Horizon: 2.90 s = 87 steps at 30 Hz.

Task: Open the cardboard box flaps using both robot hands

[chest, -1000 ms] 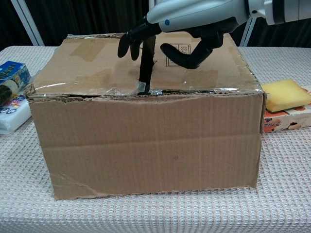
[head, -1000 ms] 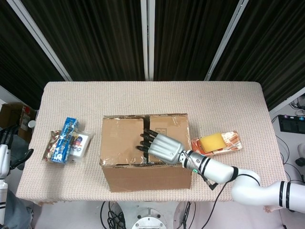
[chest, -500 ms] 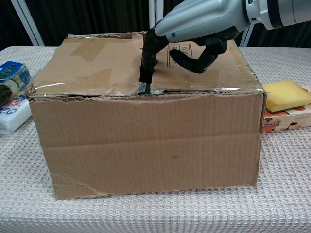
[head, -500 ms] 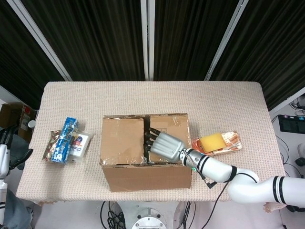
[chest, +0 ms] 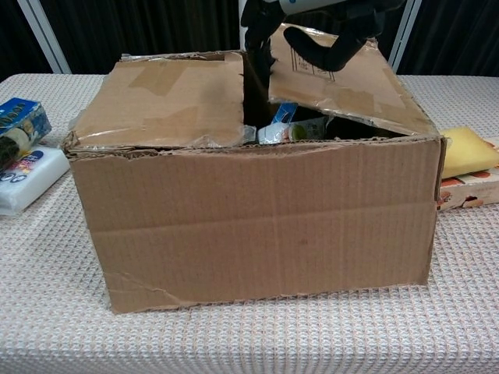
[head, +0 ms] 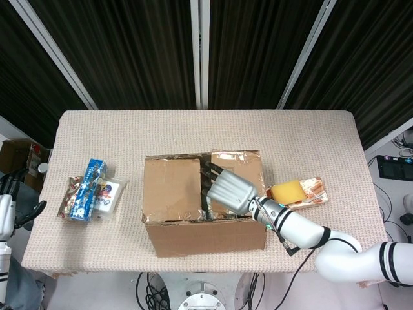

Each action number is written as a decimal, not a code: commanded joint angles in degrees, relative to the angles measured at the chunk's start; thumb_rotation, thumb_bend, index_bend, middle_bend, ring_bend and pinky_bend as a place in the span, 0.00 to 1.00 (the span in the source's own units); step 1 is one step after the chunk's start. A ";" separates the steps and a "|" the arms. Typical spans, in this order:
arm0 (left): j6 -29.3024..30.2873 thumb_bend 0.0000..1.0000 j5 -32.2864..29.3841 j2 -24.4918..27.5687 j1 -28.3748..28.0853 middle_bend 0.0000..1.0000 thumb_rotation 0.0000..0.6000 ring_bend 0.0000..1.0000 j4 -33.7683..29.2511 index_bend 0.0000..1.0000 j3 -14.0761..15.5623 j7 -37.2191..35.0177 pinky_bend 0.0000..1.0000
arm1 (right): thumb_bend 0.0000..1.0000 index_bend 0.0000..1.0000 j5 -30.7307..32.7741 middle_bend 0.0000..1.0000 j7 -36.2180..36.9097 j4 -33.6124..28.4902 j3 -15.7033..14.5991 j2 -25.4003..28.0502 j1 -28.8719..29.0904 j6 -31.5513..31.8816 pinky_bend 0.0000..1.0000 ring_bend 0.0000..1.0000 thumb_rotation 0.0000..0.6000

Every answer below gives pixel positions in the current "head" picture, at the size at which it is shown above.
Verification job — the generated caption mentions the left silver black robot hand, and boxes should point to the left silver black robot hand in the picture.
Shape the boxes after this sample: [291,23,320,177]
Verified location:
[0,167,48,242]

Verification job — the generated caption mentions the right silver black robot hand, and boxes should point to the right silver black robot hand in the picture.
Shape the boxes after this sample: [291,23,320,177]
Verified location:
[199,161,259,222]

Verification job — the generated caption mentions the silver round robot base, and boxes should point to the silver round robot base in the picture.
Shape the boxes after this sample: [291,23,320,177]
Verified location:
[177,280,227,310]

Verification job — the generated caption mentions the grey blue fabric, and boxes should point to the grey blue fabric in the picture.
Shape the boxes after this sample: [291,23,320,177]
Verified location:
[12,183,41,230]

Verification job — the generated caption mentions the yellow sponge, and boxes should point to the yellow sponge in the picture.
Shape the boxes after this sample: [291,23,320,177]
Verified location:
[270,180,306,207]

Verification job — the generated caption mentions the brown floor cardboard box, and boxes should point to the brown floor cardboard box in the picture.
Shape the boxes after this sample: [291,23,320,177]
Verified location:
[0,138,51,191]

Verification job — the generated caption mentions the beige waffle tablecloth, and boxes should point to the beige waffle tablecloth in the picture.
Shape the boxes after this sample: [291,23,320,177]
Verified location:
[21,109,396,289]

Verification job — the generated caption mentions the gold foil snack bag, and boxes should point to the gold foil snack bag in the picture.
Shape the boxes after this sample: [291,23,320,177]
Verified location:
[57,176,84,220]

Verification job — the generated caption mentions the blue denim fabric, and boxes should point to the blue denim fabric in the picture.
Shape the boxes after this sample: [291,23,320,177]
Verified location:
[8,258,45,310]

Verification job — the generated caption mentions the orange printed snack box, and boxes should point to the orange printed snack box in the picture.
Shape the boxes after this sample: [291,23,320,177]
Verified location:
[265,176,330,212]

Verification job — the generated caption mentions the blue printed snack box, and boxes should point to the blue printed snack box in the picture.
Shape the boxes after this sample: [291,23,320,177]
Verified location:
[68,157,108,224]

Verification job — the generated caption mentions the white tissue pack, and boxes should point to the white tissue pack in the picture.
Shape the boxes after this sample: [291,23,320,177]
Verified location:
[93,176,127,221]

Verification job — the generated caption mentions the black pleated curtain panel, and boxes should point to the black pleated curtain panel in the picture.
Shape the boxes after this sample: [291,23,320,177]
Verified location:
[285,0,413,149]
[0,0,88,149]
[208,0,327,110]
[27,0,197,110]

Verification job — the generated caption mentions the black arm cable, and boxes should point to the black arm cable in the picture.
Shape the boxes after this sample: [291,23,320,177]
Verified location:
[276,227,362,310]

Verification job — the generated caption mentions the black cable bundle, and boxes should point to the black cable bundle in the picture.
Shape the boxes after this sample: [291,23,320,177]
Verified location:
[247,273,267,310]
[135,272,172,310]

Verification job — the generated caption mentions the white metal frame post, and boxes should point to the white metal frame post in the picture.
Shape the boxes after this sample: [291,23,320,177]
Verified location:
[189,0,210,109]
[277,0,338,110]
[8,0,98,110]

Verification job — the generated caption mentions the white metal frame bar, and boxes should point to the white metal frame bar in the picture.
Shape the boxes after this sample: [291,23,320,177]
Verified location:
[363,116,413,152]

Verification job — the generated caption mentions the tangled floor cables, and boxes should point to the tangled floor cables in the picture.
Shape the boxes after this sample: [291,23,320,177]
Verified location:
[392,130,413,156]

